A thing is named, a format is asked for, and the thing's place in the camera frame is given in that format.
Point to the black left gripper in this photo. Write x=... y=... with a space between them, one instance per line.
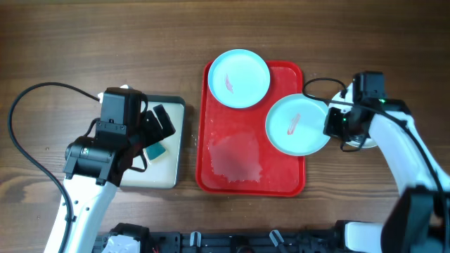
x=155 y=133

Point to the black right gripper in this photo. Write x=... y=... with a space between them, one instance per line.
x=330 y=128

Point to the yellow green scrubbing sponge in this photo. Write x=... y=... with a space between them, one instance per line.
x=154 y=151

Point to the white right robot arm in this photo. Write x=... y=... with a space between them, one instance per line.
x=419 y=221

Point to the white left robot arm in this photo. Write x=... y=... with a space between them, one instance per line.
x=89 y=203

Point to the red plastic serving tray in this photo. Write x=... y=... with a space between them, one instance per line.
x=234 y=153

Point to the dark metal soapy water pan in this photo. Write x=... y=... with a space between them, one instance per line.
x=163 y=173

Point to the light blue plate red stain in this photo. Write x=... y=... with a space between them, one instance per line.
x=239 y=78

